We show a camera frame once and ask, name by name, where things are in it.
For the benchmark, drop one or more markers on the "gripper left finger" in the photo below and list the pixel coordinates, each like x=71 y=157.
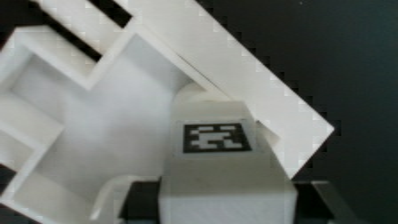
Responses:
x=127 y=202

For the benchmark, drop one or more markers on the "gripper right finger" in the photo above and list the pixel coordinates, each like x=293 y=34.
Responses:
x=323 y=208

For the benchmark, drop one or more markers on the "white chair leg block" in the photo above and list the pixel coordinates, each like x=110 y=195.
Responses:
x=225 y=183

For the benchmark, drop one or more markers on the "white chair seat part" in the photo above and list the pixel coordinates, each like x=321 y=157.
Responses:
x=92 y=76

